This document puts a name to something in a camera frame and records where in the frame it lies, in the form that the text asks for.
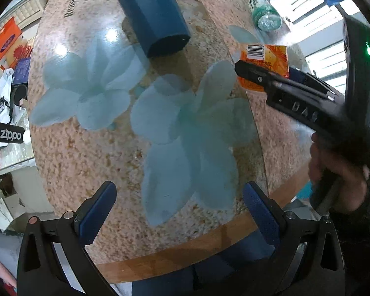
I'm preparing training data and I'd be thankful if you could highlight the orange snack packet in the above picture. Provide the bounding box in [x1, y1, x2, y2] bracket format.
[239, 43, 289, 78]

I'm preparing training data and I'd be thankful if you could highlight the dark blue plastic cup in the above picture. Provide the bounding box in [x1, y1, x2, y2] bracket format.
[118, 0, 191, 58]

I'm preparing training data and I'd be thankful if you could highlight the person's right hand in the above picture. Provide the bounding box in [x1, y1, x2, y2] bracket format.
[308, 133, 370, 215]

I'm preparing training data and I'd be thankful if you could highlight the clear green-label jar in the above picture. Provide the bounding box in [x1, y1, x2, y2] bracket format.
[249, 0, 282, 32]

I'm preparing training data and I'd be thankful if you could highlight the black Zippo tube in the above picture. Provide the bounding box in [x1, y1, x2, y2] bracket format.
[0, 123, 25, 144]

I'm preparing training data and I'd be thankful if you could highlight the black mug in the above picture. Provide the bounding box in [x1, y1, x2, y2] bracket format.
[12, 84, 28, 106]

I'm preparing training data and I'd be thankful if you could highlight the dark blue small box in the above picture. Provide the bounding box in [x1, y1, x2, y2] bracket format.
[12, 57, 31, 86]

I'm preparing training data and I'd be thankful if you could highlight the orange gift bag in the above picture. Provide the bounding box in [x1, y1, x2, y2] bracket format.
[0, 17, 22, 60]

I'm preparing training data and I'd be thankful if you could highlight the white TV cabinet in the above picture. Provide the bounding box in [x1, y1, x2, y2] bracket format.
[0, 0, 47, 30]

